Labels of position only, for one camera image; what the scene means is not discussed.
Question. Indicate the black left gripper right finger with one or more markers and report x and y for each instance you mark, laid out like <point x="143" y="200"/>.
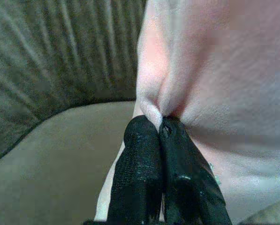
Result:
<point x="189" y="182"/>

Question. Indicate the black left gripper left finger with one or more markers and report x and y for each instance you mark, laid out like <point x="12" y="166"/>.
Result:
<point x="136" y="168"/>

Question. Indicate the pink pillow with cartoon print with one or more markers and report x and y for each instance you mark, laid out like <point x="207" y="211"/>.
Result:
<point x="212" y="77"/>

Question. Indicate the brown round velvet sofa chair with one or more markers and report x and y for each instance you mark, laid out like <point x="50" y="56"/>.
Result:
<point x="48" y="98"/>

